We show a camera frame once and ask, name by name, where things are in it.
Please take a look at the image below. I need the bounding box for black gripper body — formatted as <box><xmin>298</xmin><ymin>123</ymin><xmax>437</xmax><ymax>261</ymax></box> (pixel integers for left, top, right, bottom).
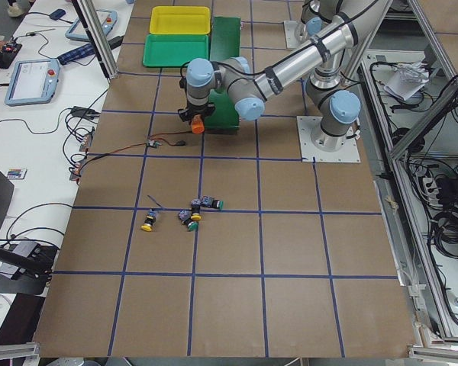
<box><xmin>178</xmin><ymin>102</ymin><xmax>215</xmax><ymax>118</ymax></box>

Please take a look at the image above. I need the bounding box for orange cylinder with label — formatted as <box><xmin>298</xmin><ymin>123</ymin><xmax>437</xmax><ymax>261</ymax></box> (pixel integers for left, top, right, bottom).
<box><xmin>190</xmin><ymin>114</ymin><xmax>205</xmax><ymax>134</ymax></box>

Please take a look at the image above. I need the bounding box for green push button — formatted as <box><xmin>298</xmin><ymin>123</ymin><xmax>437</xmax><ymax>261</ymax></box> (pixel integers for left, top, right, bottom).
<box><xmin>201</xmin><ymin>196</ymin><xmax>224</xmax><ymax>210</ymax></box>
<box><xmin>178</xmin><ymin>210</ymin><xmax>198</xmax><ymax>232</ymax></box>

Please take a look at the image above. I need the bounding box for yellow push button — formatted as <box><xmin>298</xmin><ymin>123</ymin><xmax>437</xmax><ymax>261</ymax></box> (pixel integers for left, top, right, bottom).
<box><xmin>140</xmin><ymin>210</ymin><xmax>158</xmax><ymax>232</ymax></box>
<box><xmin>190</xmin><ymin>198</ymin><xmax>202</xmax><ymax>221</ymax></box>

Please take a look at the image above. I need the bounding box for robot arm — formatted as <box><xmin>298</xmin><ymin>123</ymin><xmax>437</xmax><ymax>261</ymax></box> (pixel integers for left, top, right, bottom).
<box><xmin>178</xmin><ymin>1</ymin><xmax>390</xmax><ymax>133</ymax></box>
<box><xmin>301</xmin><ymin>0</ymin><xmax>342</xmax><ymax>36</ymax></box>

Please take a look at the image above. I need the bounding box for small circuit board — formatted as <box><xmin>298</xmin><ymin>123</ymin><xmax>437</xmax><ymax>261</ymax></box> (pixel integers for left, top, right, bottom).
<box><xmin>147</xmin><ymin>140</ymin><xmax>163</xmax><ymax>149</ymax></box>

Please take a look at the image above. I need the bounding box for green plastic tray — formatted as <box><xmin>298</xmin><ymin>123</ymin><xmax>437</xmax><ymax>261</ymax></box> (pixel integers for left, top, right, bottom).
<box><xmin>142</xmin><ymin>34</ymin><xmax>209</xmax><ymax>68</ymax></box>

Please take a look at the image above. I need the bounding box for green conveyor belt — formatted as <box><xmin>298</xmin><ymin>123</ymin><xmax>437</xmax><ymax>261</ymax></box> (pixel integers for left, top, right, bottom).
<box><xmin>204</xmin><ymin>16</ymin><xmax>241</xmax><ymax>134</ymax></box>

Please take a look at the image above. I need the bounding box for yellow plastic tray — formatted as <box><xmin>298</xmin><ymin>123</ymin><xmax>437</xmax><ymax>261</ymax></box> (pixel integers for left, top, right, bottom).
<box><xmin>149</xmin><ymin>6</ymin><xmax>211</xmax><ymax>35</ymax></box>

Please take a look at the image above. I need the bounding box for black power adapter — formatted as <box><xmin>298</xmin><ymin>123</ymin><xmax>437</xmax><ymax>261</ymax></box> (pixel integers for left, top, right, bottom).
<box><xmin>108</xmin><ymin>36</ymin><xmax>124</xmax><ymax>50</ymax></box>

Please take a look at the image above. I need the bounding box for blue checkered umbrella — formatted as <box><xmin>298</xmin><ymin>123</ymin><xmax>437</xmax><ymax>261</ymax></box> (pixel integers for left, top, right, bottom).
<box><xmin>57</xmin><ymin>43</ymin><xmax>95</xmax><ymax>66</ymax></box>

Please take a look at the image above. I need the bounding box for teach pendant far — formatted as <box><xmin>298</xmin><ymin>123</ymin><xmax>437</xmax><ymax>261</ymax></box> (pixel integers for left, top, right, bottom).
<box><xmin>65</xmin><ymin>8</ymin><xmax>119</xmax><ymax>43</ymax></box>

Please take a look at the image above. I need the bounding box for teach pendant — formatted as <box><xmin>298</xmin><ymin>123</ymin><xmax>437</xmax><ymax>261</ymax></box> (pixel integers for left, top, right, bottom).
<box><xmin>65</xmin><ymin>8</ymin><xmax>119</xmax><ymax>43</ymax></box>
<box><xmin>5</xmin><ymin>59</ymin><xmax>60</xmax><ymax>107</ymax></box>

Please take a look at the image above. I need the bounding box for teach pendant near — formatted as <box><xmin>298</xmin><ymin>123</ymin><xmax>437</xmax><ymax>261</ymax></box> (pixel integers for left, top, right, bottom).
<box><xmin>5</xmin><ymin>59</ymin><xmax>60</xmax><ymax>107</ymax></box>

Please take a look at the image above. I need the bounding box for red black wire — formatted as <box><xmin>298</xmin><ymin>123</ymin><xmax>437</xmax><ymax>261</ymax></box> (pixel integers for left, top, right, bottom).
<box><xmin>79</xmin><ymin>127</ymin><xmax>199</xmax><ymax>169</ymax></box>

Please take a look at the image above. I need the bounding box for aluminium frame post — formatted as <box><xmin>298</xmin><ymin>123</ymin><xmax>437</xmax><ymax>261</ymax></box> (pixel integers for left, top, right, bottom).
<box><xmin>72</xmin><ymin>0</ymin><xmax>118</xmax><ymax>80</ymax></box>

